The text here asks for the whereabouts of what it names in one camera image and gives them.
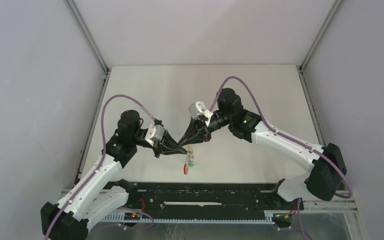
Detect metal keyring holder red handle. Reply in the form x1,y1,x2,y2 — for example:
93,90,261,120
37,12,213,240
183,145,194,175

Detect electronics board with leds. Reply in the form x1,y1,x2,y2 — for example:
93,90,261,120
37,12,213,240
123,212,142,221

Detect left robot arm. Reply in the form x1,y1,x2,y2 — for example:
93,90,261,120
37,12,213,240
40,110,188,240

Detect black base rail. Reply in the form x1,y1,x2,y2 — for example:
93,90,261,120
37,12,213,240
104,180,304,221

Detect yellow tag key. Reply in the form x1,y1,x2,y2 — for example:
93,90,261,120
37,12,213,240
186,145,194,160

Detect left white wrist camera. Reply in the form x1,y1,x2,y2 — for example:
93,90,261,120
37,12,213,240
144,124,165,147

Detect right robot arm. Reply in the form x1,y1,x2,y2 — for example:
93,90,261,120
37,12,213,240
178,88,347,202

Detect white slotted cable duct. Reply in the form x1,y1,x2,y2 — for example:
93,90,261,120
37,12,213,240
102,211,279,225

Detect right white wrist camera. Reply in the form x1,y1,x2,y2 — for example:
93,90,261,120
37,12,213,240
188,101,214,127

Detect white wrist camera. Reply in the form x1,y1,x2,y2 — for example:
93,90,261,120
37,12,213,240
188,101,214,127
144,124,165,147

